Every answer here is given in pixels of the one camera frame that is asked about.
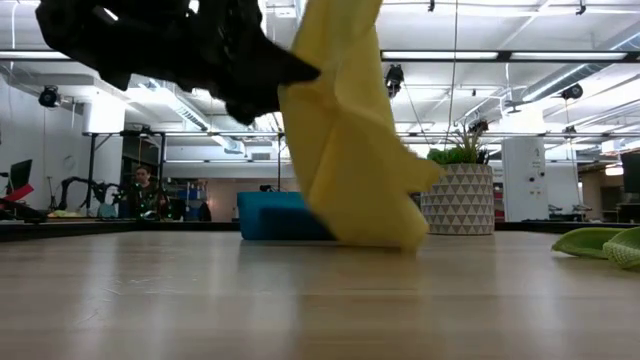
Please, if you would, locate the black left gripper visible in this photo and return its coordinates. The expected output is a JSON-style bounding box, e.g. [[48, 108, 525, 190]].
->
[[34, 0, 321, 126]]

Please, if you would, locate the yellow microfiber towel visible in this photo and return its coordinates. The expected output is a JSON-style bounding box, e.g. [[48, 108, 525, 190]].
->
[[277, 0, 444, 251]]

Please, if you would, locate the green microfiber towel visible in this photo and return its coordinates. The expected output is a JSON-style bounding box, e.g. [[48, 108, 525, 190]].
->
[[551, 226, 640, 271]]

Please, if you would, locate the teal plastic bin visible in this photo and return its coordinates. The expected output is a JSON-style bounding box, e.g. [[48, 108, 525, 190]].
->
[[236, 191, 336, 241]]

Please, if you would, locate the person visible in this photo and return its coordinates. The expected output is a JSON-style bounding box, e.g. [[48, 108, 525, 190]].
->
[[126, 165, 170, 220]]

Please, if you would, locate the black metal rack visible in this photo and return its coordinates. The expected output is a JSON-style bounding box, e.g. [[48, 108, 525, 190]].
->
[[82, 129, 167, 219]]

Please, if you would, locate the succulent in patterned pot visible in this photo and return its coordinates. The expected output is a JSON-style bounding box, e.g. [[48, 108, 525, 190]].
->
[[419, 122, 496, 236]]

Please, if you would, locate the black computer monitor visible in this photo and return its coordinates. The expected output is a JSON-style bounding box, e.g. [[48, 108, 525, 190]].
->
[[6, 158, 34, 197]]

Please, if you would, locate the white column with switches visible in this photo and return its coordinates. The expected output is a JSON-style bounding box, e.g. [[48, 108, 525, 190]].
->
[[501, 136, 548, 215]]

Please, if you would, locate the red bar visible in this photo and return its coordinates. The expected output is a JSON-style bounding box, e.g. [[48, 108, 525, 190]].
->
[[0, 183, 36, 214]]

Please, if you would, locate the black overhead light rail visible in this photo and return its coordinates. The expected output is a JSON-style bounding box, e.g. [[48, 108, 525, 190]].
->
[[0, 48, 640, 64]]

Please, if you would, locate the thin hanging cable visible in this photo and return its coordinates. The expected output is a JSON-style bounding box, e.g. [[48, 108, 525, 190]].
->
[[446, 0, 460, 146]]

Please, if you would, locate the black aluminium table frame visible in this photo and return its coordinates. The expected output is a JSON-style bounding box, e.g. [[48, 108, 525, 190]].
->
[[0, 218, 640, 244]]

